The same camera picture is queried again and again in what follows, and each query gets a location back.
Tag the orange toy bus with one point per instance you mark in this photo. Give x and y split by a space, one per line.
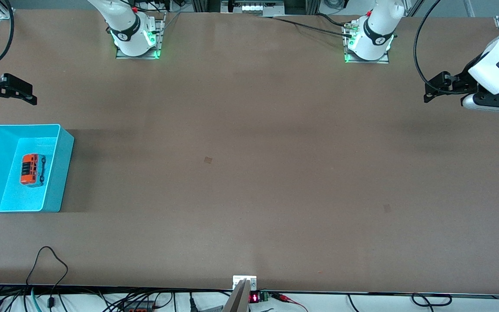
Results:
30 169

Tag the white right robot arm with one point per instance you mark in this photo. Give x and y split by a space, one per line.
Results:
124 26

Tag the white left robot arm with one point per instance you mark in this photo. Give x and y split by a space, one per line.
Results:
377 30

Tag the blue plastic box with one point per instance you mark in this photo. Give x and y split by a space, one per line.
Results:
59 173

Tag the white lit device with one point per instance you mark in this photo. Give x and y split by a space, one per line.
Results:
258 8

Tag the dark power strip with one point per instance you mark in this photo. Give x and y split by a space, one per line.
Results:
139 308

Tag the red clip leads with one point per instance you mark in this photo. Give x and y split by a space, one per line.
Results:
282 297

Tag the red digit display module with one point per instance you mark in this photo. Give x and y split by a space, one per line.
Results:
254 298

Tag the grey metal bar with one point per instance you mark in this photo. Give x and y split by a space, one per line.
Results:
237 301

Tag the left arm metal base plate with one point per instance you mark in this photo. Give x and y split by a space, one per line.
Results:
381 61

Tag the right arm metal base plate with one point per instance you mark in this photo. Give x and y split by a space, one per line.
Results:
160 30

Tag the aluminium frame profile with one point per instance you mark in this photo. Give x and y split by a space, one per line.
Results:
199 5
312 5

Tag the white mounting bracket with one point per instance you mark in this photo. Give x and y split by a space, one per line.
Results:
238 279

